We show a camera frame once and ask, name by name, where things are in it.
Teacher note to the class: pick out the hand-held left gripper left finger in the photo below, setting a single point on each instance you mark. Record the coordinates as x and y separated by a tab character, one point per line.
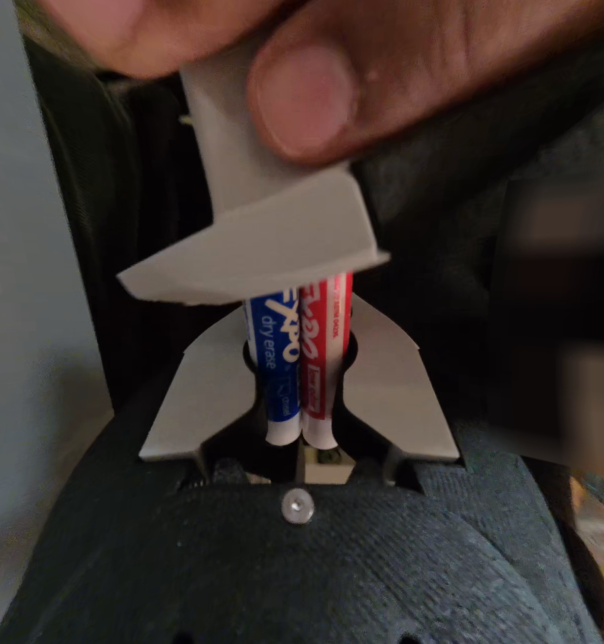
201	402

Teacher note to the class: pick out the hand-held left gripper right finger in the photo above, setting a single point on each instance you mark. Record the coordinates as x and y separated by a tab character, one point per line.
397	397

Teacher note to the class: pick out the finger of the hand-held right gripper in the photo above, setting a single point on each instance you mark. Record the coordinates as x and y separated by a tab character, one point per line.
262	251

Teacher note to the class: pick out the red dry erase marker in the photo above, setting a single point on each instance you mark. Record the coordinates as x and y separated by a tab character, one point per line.
324	352

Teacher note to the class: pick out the blue dry erase marker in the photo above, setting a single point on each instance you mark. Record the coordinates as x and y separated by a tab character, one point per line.
277	352

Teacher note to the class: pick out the person's right hand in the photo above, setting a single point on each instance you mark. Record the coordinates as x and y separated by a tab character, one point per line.
382	60

